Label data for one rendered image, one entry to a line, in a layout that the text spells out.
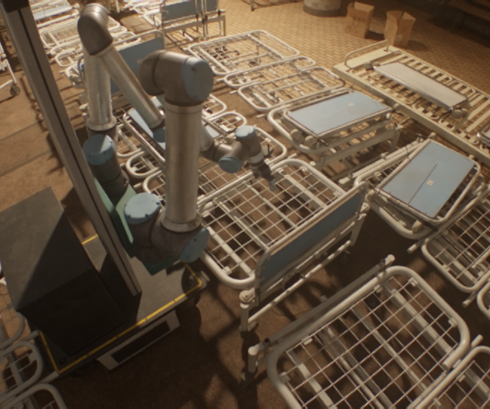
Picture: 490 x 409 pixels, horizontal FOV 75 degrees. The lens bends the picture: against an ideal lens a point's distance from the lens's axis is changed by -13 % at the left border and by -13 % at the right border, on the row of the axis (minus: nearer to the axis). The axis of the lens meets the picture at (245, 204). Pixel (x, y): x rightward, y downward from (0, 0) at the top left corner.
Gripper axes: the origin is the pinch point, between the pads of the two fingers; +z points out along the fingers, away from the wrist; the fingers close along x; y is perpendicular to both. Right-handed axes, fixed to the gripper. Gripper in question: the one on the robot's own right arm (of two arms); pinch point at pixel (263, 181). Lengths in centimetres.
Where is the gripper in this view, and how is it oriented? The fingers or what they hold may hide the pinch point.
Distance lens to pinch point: 178.2
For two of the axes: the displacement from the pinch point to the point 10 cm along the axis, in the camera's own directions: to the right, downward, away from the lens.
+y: -7.7, 6.1, -1.9
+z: 2.9, 6.0, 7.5
